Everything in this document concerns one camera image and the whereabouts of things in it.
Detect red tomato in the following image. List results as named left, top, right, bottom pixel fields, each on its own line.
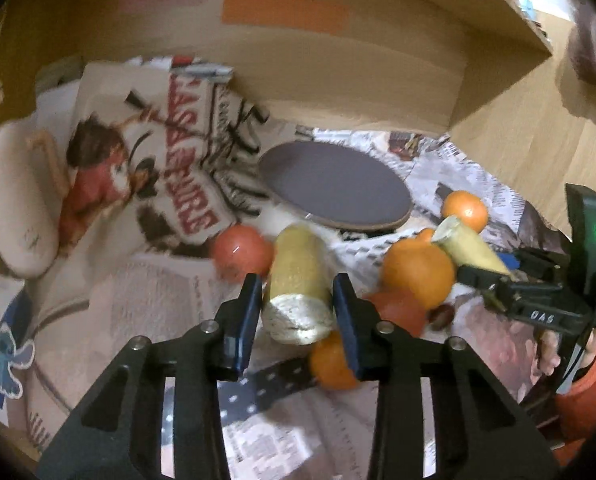
left=364, top=289, right=427, bottom=337
left=211, top=224, right=274, bottom=283

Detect small mandarin orange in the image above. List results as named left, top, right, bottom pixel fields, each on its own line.
left=309, top=330, right=360, bottom=391

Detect yellow corn cob piece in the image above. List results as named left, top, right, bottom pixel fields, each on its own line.
left=261, top=224, right=335, bottom=346

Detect large orange with sticker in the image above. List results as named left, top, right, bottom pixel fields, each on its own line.
left=441, top=191, right=489, bottom=233

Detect orange sleeve forearm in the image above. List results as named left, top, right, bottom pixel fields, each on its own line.
left=553, top=357, right=596, bottom=467

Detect right hand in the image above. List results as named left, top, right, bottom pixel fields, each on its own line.
left=536, top=328, right=596, bottom=378

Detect dark red date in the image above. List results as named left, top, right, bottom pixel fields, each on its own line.
left=427, top=304, right=455, bottom=332

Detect newspaper sheets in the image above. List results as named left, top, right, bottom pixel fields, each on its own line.
left=128, top=127, right=575, bottom=480

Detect dark round plate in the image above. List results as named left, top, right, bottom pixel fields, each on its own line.
left=258, top=142, right=413, bottom=232

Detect printed canvas tote bag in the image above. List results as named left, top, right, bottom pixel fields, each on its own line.
left=58, top=63, right=298, bottom=258

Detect blue cartoon sticker card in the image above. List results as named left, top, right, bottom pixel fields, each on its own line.
left=0, top=274, right=36, bottom=429

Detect stack of books and pens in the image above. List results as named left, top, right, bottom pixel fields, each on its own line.
left=126, top=55, right=234, bottom=84

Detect orange sticky note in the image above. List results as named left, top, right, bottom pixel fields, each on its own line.
left=221, top=0, right=350, bottom=35

